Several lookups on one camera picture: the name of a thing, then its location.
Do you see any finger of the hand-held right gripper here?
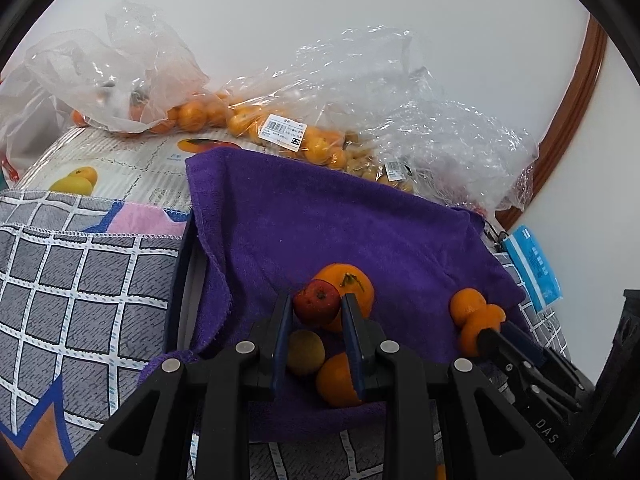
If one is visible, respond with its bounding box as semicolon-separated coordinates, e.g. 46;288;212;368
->
500;321;586;393
477;329;581;413

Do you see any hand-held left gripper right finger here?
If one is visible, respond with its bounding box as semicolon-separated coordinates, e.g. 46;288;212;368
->
340;292;576;480

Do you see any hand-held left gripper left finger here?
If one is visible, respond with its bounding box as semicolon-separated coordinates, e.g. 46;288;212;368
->
62;290;293;480

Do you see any yellow lemon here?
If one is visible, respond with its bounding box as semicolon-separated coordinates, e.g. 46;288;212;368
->
286;329;326;377

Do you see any small round orange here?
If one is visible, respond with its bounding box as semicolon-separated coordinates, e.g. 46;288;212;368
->
315;352;363;407

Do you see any red apple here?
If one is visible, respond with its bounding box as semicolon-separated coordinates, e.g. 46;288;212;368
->
292;280;342;326

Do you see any bag of small yellow fruits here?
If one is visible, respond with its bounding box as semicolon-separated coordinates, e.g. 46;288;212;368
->
345;145;416;193

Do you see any orange with stem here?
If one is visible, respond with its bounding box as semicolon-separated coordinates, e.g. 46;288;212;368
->
314;263;375;333

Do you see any blue tissue pack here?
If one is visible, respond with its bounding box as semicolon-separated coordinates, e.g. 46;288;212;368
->
502;225;563;313

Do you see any purple towel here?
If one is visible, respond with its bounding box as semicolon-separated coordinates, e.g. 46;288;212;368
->
137;149;531;443

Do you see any pile of bagged kumquats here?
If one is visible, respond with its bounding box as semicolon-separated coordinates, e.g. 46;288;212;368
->
227;105;348;171

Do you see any labelled clear kumquat bag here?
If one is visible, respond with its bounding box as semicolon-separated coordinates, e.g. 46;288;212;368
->
220;72;351;171

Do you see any printed fruit carton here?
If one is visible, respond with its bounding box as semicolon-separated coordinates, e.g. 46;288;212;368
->
12;127;261;206

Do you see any pile of bagged oranges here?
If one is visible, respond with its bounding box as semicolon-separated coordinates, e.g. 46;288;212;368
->
70;100;228;135

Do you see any large crumpled clear plastic bag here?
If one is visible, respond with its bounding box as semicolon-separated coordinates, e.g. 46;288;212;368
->
295;25;446;121

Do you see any clear plastic bag with oranges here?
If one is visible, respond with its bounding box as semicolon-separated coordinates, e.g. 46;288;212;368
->
0;2;228;135

